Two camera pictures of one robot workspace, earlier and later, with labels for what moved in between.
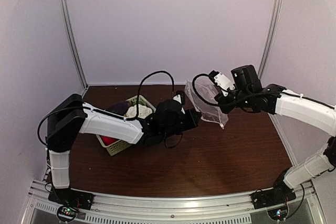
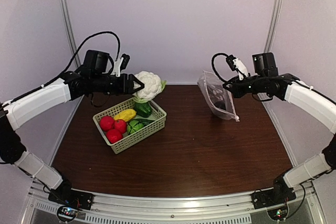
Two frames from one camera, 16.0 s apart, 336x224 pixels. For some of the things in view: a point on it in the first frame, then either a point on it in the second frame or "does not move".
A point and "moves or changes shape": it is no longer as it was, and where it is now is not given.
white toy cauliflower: [143, 111] -> [153, 85]
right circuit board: [278, 214] does not move
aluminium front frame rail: [306, 209] does not move
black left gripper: [193, 122] -> [126, 86]
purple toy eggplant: [120, 108] moves or changes shape
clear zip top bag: [202, 93] moves or changes shape
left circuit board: [66, 213] does not move
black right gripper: [226, 108] -> [237, 91]
